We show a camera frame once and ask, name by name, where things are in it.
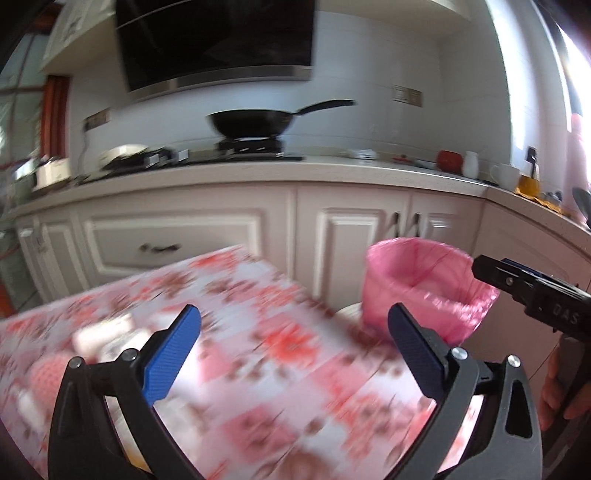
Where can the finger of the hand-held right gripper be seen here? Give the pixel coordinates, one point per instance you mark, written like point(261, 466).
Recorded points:
point(517, 265)
point(498, 274)

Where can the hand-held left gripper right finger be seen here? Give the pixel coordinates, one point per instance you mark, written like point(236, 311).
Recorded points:
point(413, 348)

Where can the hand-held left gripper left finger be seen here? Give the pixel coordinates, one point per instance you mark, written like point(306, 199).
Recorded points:
point(173, 350)

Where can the waste bin with pink bag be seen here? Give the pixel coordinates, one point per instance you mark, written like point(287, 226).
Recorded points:
point(415, 277)

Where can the person's right hand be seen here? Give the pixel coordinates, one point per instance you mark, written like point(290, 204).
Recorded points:
point(550, 397)

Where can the yellow mat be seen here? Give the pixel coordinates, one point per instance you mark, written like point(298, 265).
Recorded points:
point(545, 205)

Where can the oil bottle with black cap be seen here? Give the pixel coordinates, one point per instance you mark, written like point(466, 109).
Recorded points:
point(528, 182)

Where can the black round utensil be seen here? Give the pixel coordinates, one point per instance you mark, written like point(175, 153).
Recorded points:
point(582, 207)

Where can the white mug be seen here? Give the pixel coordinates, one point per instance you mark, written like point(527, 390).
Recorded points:
point(507, 177)

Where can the pink floral tablecloth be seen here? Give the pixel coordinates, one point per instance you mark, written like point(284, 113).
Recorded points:
point(277, 346)

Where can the white jar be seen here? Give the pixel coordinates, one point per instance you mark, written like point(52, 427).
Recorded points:
point(471, 165)

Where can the cream cabinet drawer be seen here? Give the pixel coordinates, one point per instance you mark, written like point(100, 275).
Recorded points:
point(184, 230)

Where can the red bowl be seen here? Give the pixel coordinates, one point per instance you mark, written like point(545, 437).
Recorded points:
point(449, 161)

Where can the pink foam fruit net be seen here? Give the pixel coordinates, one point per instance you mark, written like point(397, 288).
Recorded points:
point(46, 383)

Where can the small grey dish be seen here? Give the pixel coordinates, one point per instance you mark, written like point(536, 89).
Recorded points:
point(415, 161)

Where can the cream lower kitchen cabinet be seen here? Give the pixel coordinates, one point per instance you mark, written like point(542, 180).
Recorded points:
point(341, 221)

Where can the white packet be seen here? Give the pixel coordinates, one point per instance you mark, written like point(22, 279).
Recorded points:
point(364, 153)

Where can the black gas stove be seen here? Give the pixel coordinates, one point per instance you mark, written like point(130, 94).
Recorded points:
point(207, 157)

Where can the white shallow pan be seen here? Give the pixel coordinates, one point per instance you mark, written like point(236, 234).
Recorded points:
point(122, 154)

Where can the bright window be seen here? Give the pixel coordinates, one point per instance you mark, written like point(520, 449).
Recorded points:
point(575, 69)

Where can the white rice cooker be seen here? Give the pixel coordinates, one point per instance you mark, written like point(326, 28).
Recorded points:
point(51, 174)

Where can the black wok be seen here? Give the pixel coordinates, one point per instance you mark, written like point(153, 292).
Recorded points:
point(249, 122)

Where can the black range hood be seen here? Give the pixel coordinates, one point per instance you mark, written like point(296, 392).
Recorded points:
point(207, 41)

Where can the cream upper cabinet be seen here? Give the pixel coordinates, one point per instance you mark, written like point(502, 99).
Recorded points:
point(74, 32)

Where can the brown wall outlet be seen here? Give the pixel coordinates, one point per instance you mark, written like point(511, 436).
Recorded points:
point(406, 95)
point(97, 119)

